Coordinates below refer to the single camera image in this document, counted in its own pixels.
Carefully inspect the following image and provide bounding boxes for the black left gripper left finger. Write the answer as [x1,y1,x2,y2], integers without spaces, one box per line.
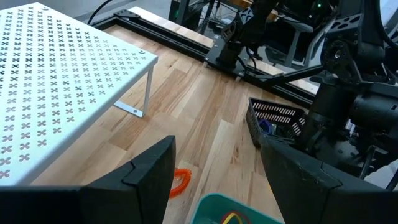
[0,134,177,224]

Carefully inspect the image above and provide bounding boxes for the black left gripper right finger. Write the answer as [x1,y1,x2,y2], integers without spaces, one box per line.
[259,134,398,224]

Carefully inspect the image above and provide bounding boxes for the yellow rubber band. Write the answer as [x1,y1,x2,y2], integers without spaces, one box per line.
[221,212,247,224]

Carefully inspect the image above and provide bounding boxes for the red-orange spiral wrist coil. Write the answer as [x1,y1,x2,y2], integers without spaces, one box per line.
[169,167,192,200]

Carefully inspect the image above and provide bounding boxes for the teal plastic bin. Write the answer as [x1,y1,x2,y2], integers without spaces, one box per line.
[190,192,285,224]

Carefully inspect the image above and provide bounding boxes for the black plastic basket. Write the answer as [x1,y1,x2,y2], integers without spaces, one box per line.
[245,96,307,149]

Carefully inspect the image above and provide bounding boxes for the dark metal stand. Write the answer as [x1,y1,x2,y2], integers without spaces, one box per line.
[264,12,336,69]

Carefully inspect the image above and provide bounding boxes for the white perforated metal shelf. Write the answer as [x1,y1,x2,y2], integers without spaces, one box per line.
[0,2,159,187]

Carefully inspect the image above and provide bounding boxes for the black aluminium table frame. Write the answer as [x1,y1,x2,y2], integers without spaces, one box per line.
[90,8,318,108]

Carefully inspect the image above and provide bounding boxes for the black power cable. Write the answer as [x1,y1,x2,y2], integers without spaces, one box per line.
[86,0,114,26]

